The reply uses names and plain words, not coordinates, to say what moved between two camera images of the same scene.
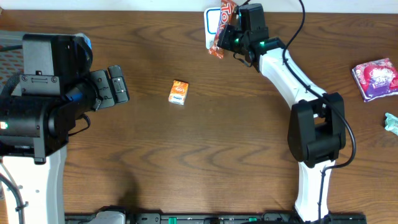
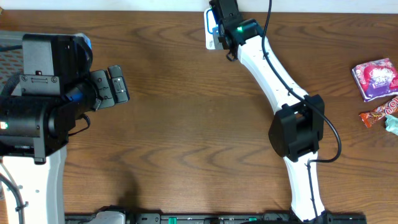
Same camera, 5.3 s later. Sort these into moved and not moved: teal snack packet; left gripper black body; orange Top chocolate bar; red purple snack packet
Moved: orange Top chocolate bar
Not moved: teal snack packet; left gripper black body; red purple snack packet
